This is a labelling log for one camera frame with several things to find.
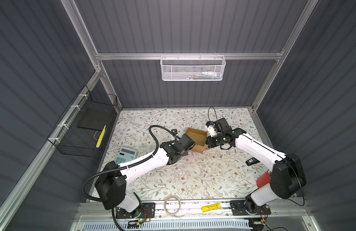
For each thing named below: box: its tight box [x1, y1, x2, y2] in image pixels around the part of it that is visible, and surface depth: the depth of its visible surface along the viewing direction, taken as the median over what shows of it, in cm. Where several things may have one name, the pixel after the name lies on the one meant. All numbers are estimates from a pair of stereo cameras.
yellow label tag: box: [201, 203, 222, 213], surface depth 75 cm
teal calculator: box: [114, 146, 138, 166], surface depth 94 cm
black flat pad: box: [76, 107, 110, 131], surface depth 78 cm
